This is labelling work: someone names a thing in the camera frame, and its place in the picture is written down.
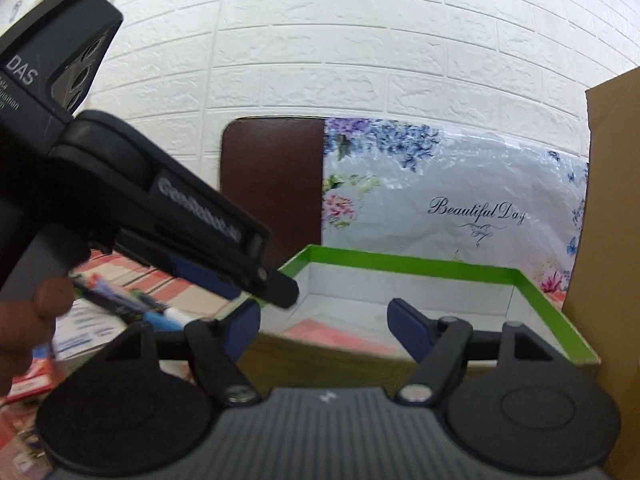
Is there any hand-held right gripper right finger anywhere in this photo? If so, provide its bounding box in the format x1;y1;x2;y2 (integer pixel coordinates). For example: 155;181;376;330
387;297;557;407

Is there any blue marker box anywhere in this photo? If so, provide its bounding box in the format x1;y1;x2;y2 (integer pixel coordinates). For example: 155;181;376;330
72;277;171;323

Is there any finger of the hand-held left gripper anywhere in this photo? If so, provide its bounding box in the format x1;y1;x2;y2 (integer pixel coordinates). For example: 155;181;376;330
115;230;301;309
169;254;242;301

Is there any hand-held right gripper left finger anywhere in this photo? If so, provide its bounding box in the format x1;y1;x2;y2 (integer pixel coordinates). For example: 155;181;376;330
102;300;263;407

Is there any brown chair backrest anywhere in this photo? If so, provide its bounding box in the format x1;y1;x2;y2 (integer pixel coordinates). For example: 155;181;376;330
220;116;326;271

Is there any white printed box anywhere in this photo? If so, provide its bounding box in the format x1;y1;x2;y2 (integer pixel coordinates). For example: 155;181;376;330
52;305;132;362

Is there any person's left hand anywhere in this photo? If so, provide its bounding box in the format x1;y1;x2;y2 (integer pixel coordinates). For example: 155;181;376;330
0;276;76;397

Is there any green cardboard box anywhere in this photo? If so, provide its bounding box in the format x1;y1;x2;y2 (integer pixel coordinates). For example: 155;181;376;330
240;244;601;391

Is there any red plaid tablecloth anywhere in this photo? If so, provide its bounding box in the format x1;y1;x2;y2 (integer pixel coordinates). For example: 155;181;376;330
0;250;251;461

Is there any floral pillow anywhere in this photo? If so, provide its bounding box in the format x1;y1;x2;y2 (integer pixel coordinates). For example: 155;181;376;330
322;117;591;311

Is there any red packet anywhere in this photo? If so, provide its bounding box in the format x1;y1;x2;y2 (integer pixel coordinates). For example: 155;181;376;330
9;354;66;402

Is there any brown cardboard carton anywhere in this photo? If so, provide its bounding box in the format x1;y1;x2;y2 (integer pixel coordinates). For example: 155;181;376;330
562;67;640;480

